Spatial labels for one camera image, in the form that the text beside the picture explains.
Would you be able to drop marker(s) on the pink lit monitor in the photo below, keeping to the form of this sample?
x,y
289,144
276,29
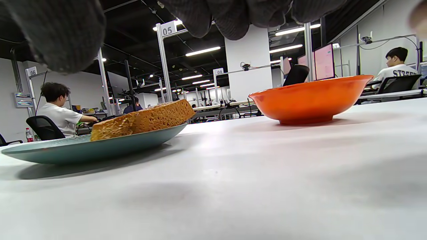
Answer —
x,y
324,61

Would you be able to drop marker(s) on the row of ceiling light strips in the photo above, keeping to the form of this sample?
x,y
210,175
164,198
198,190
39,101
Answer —
x,y
202,51

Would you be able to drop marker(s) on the white metal frame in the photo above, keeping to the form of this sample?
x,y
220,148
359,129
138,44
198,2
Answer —
x,y
163,66
308,50
217,83
31,86

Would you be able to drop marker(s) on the white desk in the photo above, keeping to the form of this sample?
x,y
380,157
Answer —
x,y
393,95

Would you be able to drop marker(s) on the grey wall box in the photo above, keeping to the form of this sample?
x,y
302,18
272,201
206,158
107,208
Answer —
x,y
23,100

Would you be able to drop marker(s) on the white square pillar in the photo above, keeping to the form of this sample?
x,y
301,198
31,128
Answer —
x,y
248,76

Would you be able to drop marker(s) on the teal plate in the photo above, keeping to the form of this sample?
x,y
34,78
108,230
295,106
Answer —
x,y
83,150

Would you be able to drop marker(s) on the black office chair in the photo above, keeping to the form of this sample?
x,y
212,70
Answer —
x,y
398,83
45,128
297,75

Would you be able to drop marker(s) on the person's right hand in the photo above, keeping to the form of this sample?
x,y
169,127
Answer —
x,y
60,30

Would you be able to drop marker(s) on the orange bowl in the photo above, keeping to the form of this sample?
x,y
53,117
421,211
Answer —
x,y
310,100

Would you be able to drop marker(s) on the brown bread slice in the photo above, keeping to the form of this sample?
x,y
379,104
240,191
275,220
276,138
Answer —
x,y
150,120

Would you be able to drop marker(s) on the clear water bottle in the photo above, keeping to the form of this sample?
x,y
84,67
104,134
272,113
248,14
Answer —
x,y
29,136

